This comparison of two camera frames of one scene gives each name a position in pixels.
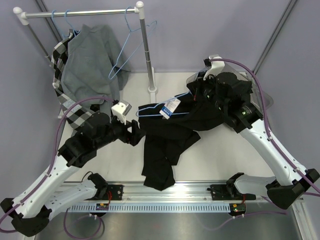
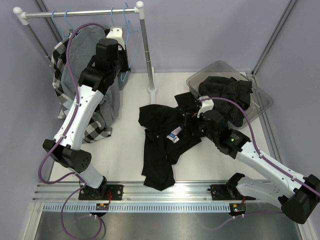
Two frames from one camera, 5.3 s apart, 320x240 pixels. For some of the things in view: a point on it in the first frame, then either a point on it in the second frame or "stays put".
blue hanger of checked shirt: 52,18 stays put
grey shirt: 94,67 stays put
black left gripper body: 118,130 → 122,58
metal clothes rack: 22,17 stays put
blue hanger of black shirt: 168,99 → 111,12
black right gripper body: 206,90 → 191,119
